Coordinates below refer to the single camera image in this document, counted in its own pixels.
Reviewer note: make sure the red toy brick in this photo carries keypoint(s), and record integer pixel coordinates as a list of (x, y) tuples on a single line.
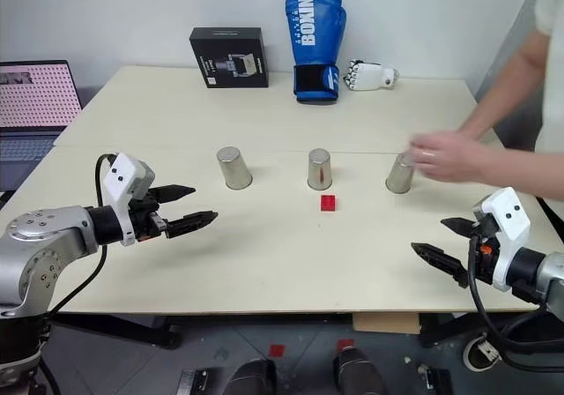
[(329, 203)]

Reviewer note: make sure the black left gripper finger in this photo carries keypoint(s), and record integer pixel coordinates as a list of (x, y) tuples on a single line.
[(176, 192), (191, 223)]

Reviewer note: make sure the person's white shirt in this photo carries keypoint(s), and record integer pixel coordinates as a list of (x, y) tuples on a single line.
[(554, 82)]

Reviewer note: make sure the brown cardboard piece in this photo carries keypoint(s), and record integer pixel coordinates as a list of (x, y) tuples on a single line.
[(387, 323)]

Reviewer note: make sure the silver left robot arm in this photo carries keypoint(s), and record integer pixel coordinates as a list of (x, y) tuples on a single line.
[(39, 232)]

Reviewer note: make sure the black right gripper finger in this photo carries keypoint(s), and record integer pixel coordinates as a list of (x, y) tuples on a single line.
[(460, 227), (443, 263)]

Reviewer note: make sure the red floor marker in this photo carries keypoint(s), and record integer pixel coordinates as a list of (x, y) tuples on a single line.
[(277, 351), (346, 345)]

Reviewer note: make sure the upturned metal cup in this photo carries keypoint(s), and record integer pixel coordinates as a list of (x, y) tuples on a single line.
[(319, 170), (400, 179), (233, 168)]

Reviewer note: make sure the black table leg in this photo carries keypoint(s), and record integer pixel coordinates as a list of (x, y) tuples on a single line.
[(123, 326), (458, 326)]

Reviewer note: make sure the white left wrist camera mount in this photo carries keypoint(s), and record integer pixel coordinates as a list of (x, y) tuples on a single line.
[(118, 175)]

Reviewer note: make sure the person's left hand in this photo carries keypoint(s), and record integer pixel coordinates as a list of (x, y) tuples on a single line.
[(458, 166)]

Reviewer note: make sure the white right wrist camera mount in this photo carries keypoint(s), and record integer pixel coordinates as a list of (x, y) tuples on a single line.
[(509, 212)]

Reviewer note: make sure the blue boxing glove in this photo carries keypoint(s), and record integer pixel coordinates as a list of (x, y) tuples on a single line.
[(313, 29)]

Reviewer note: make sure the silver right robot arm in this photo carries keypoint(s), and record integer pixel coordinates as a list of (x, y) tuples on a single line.
[(548, 276)]

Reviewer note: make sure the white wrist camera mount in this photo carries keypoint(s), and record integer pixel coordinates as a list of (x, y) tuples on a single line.
[(118, 175), (509, 212)]

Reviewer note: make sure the person's right hand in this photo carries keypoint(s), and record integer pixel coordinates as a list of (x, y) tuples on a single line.
[(436, 139)]

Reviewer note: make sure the white shoe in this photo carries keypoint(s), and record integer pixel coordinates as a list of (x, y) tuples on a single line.
[(478, 353)]

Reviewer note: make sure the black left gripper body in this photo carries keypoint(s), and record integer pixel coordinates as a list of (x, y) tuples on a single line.
[(143, 219)]

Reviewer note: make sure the grey laptop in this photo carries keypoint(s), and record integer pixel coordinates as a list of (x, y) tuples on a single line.
[(33, 95)]

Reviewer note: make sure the person's right forearm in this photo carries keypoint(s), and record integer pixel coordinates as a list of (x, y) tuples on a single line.
[(506, 91)]

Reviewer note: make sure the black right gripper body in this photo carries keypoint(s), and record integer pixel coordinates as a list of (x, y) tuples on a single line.
[(485, 254)]

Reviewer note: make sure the black product box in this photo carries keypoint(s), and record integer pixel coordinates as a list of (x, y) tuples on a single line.
[(229, 57)]

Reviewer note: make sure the person's left forearm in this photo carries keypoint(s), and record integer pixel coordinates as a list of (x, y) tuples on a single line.
[(513, 174)]

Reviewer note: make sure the dark rounded shape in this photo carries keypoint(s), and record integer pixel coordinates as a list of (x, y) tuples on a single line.
[(359, 375), (254, 379)]

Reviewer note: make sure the white robotic hand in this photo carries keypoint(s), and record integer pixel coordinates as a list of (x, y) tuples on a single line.
[(368, 76)]

